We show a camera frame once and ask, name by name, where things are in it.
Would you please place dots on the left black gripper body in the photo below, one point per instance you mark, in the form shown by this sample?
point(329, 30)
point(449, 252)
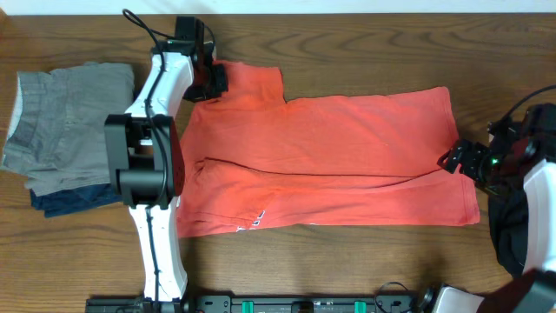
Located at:
point(211, 85)

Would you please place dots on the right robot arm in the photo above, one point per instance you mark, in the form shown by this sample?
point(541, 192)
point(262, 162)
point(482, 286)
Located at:
point(534, 289)

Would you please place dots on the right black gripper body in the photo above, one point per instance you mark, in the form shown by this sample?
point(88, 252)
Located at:
point(489, 171)

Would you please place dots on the folded navy garment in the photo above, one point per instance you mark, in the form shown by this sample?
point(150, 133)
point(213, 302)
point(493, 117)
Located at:
point(65, 202)

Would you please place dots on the red orange t-shirt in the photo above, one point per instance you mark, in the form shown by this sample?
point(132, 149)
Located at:
point(256, 161)

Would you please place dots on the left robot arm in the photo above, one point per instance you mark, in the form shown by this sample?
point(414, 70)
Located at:
point(145, 161)

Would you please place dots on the black garment with logo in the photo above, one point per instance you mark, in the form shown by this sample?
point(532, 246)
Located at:
point(508, 223)

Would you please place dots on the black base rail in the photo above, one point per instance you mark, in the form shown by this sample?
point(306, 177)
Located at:
point(260, 304)

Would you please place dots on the folded grey shorts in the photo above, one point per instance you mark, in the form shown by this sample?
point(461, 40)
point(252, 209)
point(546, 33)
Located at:
point(56, 137)

